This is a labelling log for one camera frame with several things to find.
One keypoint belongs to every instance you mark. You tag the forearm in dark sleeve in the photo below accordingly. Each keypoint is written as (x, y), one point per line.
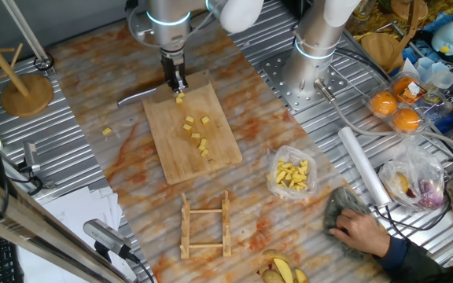
(415, 263)

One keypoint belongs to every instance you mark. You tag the small silver clamp device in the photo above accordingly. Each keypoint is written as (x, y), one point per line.
(30, 153)

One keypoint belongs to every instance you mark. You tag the wooden cutting board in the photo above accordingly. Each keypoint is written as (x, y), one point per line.
(179, 165)

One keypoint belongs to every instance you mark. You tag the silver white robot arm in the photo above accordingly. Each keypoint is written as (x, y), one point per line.
(167, 19)

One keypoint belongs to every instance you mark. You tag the metal tripod leg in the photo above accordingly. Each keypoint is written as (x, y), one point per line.
(26, 33)

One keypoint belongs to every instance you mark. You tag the aluminium frame rail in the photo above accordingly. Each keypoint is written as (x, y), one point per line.
(34, 232)

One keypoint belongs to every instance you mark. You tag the orange marble pattern mat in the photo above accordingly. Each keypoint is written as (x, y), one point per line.
(250, 118)

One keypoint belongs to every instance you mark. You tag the glass jar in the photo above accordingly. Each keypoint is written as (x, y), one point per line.
(365, 9)

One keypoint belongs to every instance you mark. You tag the person hand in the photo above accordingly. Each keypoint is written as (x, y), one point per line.
(362, 234)

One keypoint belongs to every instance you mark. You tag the silver exterior camera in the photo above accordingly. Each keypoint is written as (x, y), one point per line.
(104, 234)

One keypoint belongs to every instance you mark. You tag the white plastic wrap roll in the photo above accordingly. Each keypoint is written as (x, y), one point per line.
(362, 165)

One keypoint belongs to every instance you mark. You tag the steel cleaver knife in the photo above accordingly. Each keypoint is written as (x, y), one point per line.
(199, 82)

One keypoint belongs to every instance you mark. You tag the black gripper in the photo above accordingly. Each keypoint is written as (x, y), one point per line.
(172, 65)

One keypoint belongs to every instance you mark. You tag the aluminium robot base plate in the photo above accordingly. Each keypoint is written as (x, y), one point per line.
(285, 92)

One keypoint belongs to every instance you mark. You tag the wooden paddle board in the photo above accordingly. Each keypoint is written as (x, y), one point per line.
(407, 8)

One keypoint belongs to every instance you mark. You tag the stack of white papers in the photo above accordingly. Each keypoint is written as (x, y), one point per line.
(73, 212)

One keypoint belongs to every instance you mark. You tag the grey green cloth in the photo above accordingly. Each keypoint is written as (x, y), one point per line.
(338, 198)

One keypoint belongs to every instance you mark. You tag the clear plastic measuring jug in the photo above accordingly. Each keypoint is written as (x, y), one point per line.
(435, 74)

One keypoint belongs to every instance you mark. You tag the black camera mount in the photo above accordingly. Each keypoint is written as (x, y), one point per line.
(101, 251)

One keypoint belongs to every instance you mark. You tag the orange fruit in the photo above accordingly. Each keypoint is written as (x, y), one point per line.
(399, 86)
(384, 104)
(406, 120)

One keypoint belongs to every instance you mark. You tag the clear bag of vegetables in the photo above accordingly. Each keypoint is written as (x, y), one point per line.
(411, 173)

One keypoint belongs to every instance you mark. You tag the wooden mug tree stand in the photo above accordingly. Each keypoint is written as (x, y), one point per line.
(28, 96)

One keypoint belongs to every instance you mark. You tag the light blue plush toy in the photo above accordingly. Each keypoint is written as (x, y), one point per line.
(448, 37)

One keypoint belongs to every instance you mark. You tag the whole brown potato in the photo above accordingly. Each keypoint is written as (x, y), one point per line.
(272, 277)

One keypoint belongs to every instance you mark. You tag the round wooden disc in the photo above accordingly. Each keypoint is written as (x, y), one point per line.
(380, 51)

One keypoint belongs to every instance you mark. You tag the wooden knife rack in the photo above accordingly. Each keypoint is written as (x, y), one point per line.
(185, 228)

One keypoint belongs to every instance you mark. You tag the blue cloth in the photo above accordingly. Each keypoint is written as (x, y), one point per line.
(415, 53)

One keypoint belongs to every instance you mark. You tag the clear bag of potato sticks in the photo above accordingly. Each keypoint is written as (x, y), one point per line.
(291, 177)

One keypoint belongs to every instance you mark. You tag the wrist camera on silver bracket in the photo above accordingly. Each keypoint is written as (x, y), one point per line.
(138, 27)

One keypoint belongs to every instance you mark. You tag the clear plastic fruit container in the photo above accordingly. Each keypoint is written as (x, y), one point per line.
(431, 112)

